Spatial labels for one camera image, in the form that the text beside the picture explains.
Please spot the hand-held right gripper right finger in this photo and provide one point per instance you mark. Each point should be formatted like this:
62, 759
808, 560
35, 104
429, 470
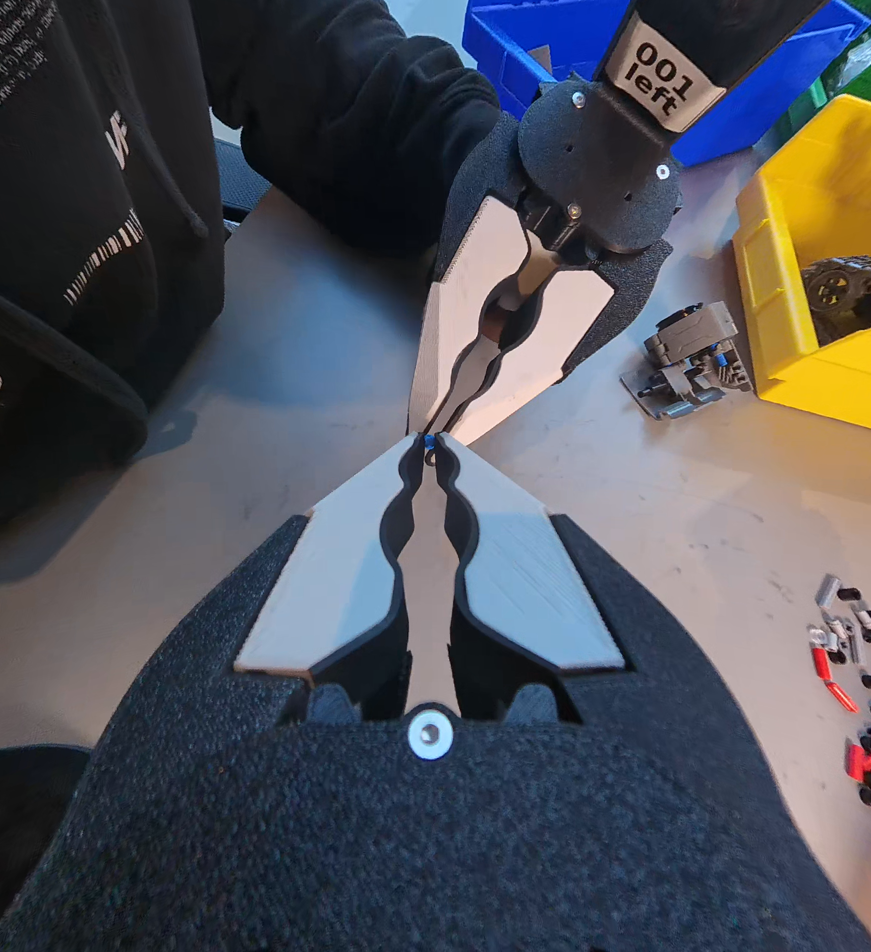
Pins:
539, 595

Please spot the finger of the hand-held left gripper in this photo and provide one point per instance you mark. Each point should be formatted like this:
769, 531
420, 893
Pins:
465, 282
562, 327

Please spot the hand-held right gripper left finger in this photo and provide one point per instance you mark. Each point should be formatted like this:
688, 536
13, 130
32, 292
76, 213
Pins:
316, 595

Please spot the grey toy brick assembly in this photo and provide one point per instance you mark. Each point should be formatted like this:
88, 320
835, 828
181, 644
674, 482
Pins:
692, 335

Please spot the person's left forearm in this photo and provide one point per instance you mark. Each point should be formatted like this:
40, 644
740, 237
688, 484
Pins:
346, 111

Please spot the grey desk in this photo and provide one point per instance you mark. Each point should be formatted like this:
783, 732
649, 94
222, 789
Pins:
703, 520

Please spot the blue plastic bin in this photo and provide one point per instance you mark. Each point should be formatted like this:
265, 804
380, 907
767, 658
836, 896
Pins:
524, 30

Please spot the yellow plastic bin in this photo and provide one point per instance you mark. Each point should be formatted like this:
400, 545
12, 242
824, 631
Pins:
837, 186

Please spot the yellow tracked toy vehicle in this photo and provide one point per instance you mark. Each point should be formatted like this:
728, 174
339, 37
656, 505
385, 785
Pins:
852, 290

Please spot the pile of small brick parts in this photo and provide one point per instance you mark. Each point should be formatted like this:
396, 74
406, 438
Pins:
870, 758

